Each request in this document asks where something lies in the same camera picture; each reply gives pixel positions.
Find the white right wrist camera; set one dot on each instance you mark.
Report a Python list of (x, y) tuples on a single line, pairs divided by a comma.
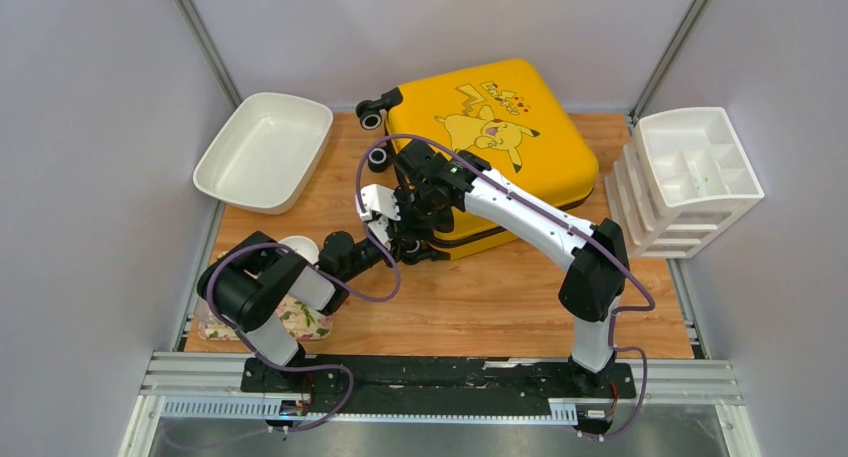
[(375, 201)]

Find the white small bowl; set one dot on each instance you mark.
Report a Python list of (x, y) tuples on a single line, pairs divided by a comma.
[(302, 245)]

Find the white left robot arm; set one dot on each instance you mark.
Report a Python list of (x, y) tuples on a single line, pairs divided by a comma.
[(244, 288)]

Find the yellow cartoon hard-shell suitcase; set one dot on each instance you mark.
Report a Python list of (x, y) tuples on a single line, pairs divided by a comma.
[(504, 113)]

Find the white rectangular basin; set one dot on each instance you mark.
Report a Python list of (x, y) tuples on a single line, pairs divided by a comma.
[(265, 153)]

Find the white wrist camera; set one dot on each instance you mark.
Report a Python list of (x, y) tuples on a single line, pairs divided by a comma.
[(379, 229), (375, 201)]

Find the white drawer organizer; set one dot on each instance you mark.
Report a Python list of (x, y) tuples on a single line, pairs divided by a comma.
[(681, 180)]

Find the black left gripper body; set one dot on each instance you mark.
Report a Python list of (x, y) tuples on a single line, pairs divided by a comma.
[(396, 248)]

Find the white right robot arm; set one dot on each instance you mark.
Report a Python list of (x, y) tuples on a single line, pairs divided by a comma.
[(592, 256)]

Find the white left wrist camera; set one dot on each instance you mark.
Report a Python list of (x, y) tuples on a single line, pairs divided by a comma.
[(379, 229)]

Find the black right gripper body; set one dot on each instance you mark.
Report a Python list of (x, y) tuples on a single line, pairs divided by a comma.
[(415, 207)]

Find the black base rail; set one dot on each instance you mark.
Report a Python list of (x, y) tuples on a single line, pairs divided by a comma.
[(443, 386)]

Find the floral tray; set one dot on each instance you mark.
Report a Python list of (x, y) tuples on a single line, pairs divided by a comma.
[(301, 320)]

